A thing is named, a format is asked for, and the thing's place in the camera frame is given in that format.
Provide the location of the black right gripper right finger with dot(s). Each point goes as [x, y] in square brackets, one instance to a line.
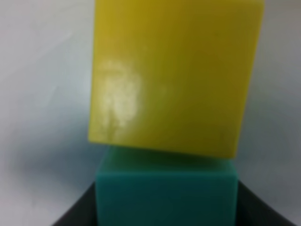
[252, 211]

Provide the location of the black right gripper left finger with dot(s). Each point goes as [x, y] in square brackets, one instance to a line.
[83, 212]

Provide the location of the teal cube block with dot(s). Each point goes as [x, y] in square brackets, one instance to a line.
[139, 187]

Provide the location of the yellow cube block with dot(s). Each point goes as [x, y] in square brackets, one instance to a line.
[172, 75]

